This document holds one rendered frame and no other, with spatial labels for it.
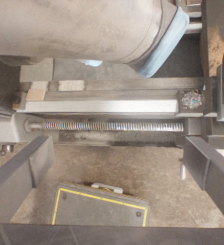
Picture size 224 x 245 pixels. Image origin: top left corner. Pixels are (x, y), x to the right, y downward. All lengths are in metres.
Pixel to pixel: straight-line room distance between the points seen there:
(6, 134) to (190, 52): 1.01
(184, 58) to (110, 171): 1.10
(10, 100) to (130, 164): 1.10
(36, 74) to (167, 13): 0.94
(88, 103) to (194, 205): 1.29
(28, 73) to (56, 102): 0.35
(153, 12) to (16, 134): 0.89
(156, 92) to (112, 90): 0.20
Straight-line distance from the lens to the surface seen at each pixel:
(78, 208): 1.41
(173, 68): 0.96
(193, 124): 0.82
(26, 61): 0.66
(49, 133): 1.33
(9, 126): 0.98
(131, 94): 0.78
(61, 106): 0.83
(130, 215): 1.35
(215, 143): 0.76
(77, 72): 0.98
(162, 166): 1.61
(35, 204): 1.93
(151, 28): 0.18
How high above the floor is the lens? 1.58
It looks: 79 degrees down
